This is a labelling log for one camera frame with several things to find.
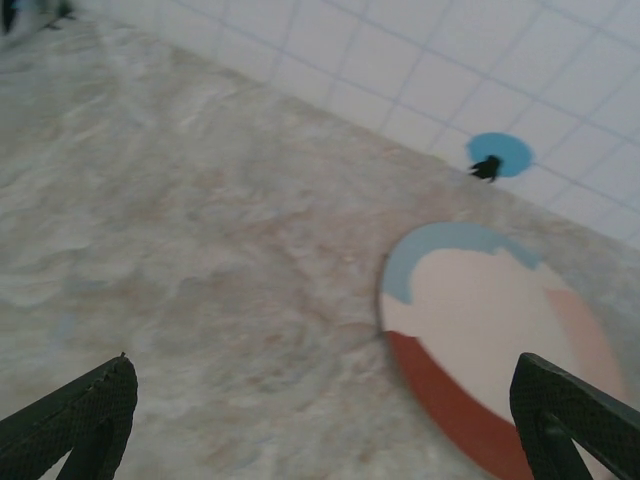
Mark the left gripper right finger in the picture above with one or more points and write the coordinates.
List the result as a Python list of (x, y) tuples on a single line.
[(560, 415)]

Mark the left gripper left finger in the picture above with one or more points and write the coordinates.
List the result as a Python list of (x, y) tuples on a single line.
[(85, 425)]

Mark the round white brown blue plate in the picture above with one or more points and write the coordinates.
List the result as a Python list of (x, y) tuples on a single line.
[(475, 310)]

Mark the blue circle seal decal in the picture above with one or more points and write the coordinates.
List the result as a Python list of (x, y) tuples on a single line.
[(500, 152)]

